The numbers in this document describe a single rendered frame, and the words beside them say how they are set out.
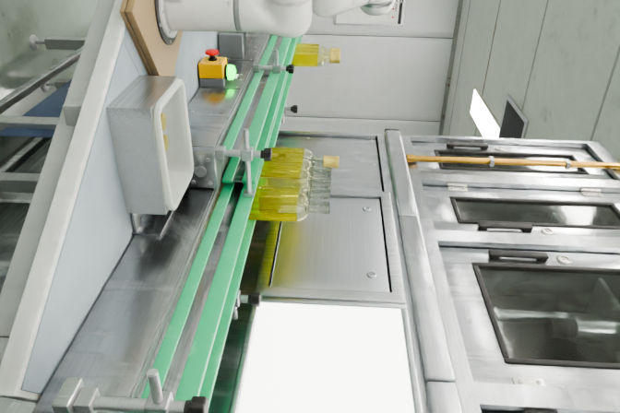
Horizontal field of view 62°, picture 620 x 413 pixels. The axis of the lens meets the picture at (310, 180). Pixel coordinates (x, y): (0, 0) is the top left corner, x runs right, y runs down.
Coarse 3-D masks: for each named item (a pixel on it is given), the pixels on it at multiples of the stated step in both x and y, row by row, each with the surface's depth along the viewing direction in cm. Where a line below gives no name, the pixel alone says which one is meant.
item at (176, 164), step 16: (176, 80) 101; (176, 96) 105; (160, 112) 90; (176, 112) 107; (160, 128) 91; (176, 128) 109; (160, 144) 92; (176, 144) 110; (160, 160) 95; (176, 160) 112; (192, 160) 113; (176, 176) 111; (192, 176) 113; (176, 192) 106
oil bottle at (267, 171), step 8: (264, 168) 135; (272, 168) 135; (280, 168) 135; (288, 168) 135; (296, 168) 135; (264, 176) 132; (272, 176) 132; (280, 176) 131; (288, 176) 131; (296, 176) 131; (304, 176) 132
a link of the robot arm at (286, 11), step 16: (240, 0) 107; (256, 0) 108; (272, 0) 106; (288, 0) 105; (304, 0) 106; (240, 16) 108; (256, 16) 108; (272, 16) 108; (288, 16) 107; (304, 16) 109; (272, 32) 110; (288, 32) 110; (304, 32) 112
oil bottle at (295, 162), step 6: (264, 162) 138; (270, 162) 138; (276, 162) 138; (282, 162) 138; (288, 162) 138; (294, 162) 138; (300, 162) 138; (306, 162) 138; (306, 168) 137; (312, 168) 138; (312, 174) 138
